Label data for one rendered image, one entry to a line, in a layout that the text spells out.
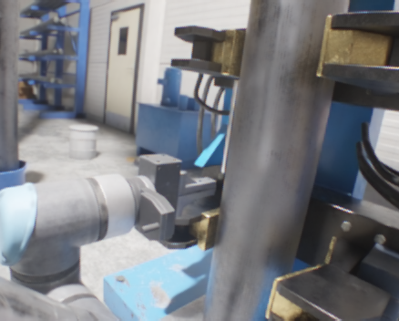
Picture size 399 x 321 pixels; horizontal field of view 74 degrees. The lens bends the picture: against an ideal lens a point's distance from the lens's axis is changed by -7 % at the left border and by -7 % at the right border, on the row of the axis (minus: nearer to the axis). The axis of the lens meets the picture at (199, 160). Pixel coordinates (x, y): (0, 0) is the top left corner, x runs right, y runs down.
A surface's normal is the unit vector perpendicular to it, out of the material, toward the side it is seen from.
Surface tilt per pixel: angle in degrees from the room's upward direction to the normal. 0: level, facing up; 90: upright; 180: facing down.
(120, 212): 79
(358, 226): 90
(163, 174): 90
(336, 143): 90
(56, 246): 90
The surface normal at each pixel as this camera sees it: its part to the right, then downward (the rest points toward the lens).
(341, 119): -0.72, 0.08
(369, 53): -0.07, 0.23
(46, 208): 0.60, -0.43
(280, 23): -0.54, 0.14
